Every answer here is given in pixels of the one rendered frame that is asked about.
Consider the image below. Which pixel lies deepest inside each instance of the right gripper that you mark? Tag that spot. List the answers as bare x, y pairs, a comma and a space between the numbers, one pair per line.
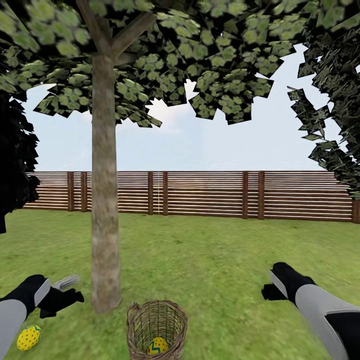
270, 292

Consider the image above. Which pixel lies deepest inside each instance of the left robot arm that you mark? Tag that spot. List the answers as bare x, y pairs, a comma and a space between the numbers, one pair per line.
35, 291

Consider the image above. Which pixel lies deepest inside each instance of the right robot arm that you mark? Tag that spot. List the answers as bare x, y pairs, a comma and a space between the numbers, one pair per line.
335, 321

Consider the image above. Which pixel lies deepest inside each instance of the wicker basket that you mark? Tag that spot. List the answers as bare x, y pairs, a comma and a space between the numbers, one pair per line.
169, 323

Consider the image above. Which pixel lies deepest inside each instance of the easter egg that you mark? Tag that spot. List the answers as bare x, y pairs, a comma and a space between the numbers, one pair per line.
29, 338
157, 345

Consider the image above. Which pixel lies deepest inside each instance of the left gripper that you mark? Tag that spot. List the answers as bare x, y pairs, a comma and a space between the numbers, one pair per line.
62, 300

